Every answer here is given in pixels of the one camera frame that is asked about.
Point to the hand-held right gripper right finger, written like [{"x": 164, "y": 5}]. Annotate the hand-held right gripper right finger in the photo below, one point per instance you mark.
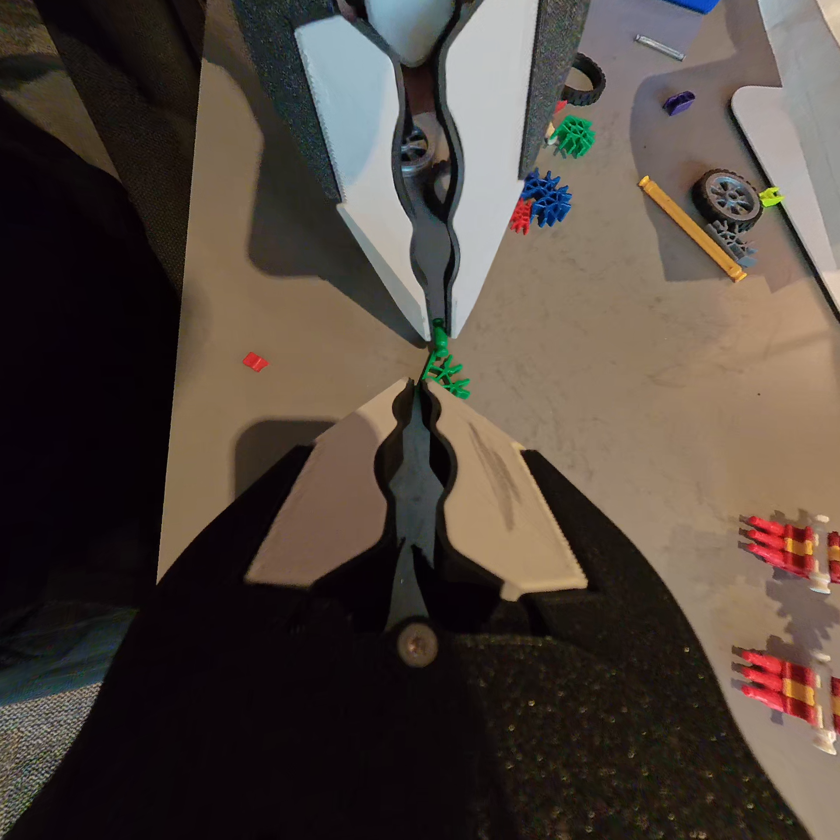
[{"x": 512, "y": 525}]

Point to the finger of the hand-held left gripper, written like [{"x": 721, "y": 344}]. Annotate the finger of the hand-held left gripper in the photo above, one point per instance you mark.
[
  {"x": 492, "y": 131},
  {"x": 354, "y": 131}
]

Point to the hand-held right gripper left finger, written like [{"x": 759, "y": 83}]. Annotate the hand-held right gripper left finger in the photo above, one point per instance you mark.
[{"x": 321, "y": 518}]

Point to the large green toy connector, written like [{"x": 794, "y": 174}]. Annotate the large green toy connector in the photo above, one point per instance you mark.
[
  {"x": 572, "y": 136},
  {"x": 449, "y": 377}
]

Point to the green toy rod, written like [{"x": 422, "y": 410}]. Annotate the green toy rod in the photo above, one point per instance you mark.
[{"x": 439, "y": 336}]

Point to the blue bin with square tag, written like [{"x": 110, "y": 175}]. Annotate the blue bin with square tag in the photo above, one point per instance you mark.
[{"x": 699, "y": 5}]

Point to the grey wheel hub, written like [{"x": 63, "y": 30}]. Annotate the grey wheel hub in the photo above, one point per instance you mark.
[{"x": 417, "y": 148}]

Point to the small red flat piece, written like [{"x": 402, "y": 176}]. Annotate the small red flat piece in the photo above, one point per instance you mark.
[{"x": 255, "y": 362}]

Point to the thin metal pin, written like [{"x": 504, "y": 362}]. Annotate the thin metal pin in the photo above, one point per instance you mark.
[{"x": 659, "y": 47}]

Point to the purple toy clip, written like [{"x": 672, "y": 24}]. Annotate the purple toy clip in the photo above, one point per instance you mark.
[{"x": 678, "y": 103}]

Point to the long yellow toy rod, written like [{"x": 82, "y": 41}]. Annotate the long yellow toy rod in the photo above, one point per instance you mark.
[{"x": 692, "y": 228}]

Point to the small wheel with grey hub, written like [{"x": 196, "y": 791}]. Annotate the small wheel with grey hub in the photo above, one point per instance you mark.
[{"x": 728, "y": 199}]

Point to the grey toy connector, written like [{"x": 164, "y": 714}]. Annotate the grey toy connector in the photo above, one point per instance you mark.
[{"x": 732, "y": 243}]

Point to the lime green toy clip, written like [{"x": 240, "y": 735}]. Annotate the lime green toy clip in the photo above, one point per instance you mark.
[{"x": 771, "y": 197}]

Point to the white desk stand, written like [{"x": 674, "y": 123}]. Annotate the white desk stand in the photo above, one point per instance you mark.
[{"x": 787, "y": 144}]

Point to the red yellow toy assembly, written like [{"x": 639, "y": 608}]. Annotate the red yellow toy assembly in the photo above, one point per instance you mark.
[{"x": 781, "y": 689}]

